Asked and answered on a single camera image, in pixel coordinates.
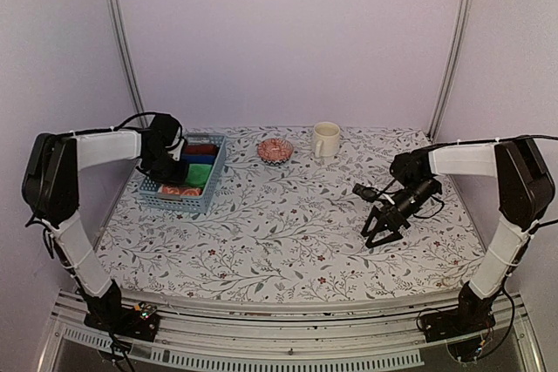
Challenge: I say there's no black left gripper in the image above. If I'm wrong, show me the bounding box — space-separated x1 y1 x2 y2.
144 149 190 185

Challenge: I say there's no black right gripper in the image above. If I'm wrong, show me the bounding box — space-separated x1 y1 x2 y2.
362 178 439 249

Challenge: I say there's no orange rabbit print towel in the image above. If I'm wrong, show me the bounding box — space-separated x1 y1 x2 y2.
157 185 203 199

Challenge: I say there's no green microfibre towel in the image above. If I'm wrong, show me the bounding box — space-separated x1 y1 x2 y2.
185 163 213 188

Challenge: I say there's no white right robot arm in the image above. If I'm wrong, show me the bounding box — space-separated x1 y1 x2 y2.
352 134 555 300

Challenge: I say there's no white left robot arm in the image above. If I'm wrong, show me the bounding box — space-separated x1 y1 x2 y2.
22 112 188 298

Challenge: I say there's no light blue plastic basket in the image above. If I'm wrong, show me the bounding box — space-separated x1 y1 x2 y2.
138 132 227 213

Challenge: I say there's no red rolled towel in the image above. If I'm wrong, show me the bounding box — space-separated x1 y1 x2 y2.
182 144 219 156

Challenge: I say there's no blue rolled towel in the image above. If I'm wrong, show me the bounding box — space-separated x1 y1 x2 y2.
181 154 216 166

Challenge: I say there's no cream ceramic mug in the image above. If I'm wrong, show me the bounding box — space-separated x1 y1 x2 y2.
312 122 341 159

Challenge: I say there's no red patterned small bowl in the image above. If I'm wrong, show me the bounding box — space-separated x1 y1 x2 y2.
257 138 294 166

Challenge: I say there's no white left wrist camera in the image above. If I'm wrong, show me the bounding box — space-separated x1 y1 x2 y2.
167 137 187 161

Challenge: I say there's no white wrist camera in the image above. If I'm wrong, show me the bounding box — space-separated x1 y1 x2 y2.
352 184 394 204
167 137 187 161

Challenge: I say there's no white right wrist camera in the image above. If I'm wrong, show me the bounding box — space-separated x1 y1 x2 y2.
352 184 394 204

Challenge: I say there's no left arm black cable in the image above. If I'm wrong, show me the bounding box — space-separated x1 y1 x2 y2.
24 112 184 260

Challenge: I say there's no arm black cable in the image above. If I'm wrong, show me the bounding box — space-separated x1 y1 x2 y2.
24 112 184 260
378 134 558 338

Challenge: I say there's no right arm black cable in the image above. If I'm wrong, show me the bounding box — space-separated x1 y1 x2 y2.
378 134 558 338

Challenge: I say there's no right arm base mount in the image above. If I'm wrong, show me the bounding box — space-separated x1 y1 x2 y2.
417 281 500 342

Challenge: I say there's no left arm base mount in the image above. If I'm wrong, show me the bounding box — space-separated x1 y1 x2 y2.
79 281 160 342

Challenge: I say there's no aluminium front rail frame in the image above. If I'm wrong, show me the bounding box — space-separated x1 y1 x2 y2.
37 291 547 371

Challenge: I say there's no aluminium left corner post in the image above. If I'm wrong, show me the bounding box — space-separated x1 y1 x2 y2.
106 0 147 127

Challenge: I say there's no aluminium corner post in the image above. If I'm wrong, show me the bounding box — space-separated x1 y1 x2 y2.
427 0 473 141
106 0 147 127

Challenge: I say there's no aluminium right corner post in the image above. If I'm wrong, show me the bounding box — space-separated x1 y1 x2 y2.
427 0 473 141

